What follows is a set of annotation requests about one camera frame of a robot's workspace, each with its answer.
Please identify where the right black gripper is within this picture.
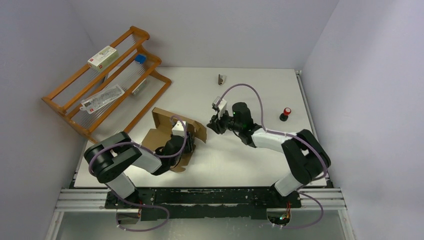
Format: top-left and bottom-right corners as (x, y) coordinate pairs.
(206, 108), (242, 135)

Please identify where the brown cardboard box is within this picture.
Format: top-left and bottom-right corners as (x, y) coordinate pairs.
(141, 107), (207, 176)

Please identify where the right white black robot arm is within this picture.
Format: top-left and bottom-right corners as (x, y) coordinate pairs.
(206, 99), (331, 207)

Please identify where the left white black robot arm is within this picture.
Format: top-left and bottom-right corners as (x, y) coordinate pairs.
(83, 131), (194, 208)

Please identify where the white green carton box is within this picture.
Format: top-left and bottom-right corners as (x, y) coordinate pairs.
(87, 45), (119, 72)

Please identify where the small metal clip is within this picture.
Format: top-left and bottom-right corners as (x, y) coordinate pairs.
(217, 74), (227, 86)

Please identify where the red emergency stop button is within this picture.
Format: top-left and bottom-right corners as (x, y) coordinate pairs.
(279, 107), (292, 122)

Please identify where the small white grey bar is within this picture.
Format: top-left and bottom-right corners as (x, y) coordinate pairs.
(131, 79), (149, 96)

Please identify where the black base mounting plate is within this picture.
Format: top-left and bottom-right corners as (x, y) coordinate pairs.
(104, 187), (302, 221)

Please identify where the blue small object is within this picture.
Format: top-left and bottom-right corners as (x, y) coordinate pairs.
(134, 54), (147, 65)

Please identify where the orange wooden rack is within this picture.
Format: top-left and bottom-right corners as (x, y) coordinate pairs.
(42, 26), (172, 143)

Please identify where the clear plastic packet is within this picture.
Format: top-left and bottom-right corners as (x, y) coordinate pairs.
(79, 84), (125, 114)

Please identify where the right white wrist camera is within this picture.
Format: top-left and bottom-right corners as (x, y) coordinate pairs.
(212, 96), (227, 119)

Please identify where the aluminium frame rail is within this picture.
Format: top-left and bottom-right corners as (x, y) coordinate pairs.
(46, 187), (356, 240)

